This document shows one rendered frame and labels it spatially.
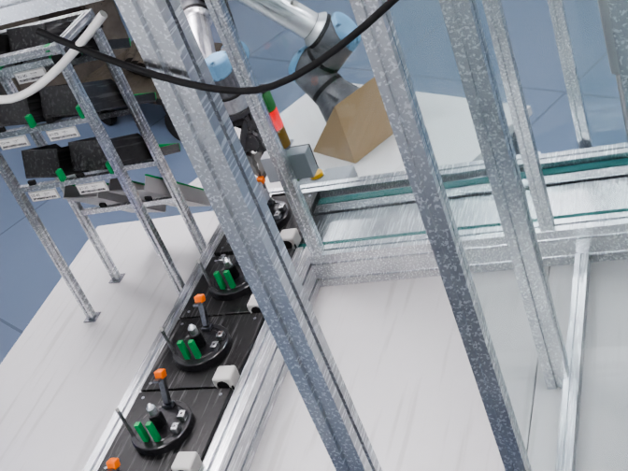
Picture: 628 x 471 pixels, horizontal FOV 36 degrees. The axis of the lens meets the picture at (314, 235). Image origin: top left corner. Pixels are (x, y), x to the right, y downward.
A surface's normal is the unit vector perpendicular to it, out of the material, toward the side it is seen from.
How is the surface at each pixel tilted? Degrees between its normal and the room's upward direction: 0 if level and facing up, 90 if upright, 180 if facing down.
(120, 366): 0
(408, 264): 90
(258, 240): 90
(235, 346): 0
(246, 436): 90
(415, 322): 0
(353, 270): 90
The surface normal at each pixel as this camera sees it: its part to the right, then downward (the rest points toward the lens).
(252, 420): 0.91, -0.11
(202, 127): -0.26, 0.61
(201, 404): -0.32, -0.79
